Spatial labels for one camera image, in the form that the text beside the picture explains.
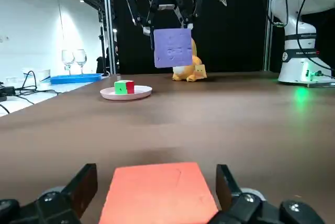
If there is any black power adapter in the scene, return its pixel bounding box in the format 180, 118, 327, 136
0, 86, 16, 102

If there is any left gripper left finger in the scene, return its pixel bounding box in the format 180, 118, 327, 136
0, 163, 98, 224

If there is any aluminium frame post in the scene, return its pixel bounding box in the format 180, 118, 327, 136
101, 0, 117, 75
263, 0, 278, 72

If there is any purple foam square block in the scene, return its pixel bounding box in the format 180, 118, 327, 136
153, 27, 193, 69

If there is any pale pink plate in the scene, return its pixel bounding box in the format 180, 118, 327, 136
99, 85, 153, 102

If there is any white paper cup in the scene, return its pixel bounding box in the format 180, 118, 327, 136
36, 69, 51, 82

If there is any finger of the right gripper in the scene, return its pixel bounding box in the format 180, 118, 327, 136
125, 0, 159, 37
170, 0, 205, 30

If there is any clear wine glass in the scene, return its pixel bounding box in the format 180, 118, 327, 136
61, 50, 75, 76
73, 49, 88, 75

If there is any blue plastic tray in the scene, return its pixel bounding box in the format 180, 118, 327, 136
49, 73, 103, 85

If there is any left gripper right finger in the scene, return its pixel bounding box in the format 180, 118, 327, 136
209, 164, 327, 224

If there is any orange plush toy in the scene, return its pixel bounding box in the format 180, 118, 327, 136
172, 37, 208, 82

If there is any orange foam square block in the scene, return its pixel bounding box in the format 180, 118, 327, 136
98, 161, 219, 224

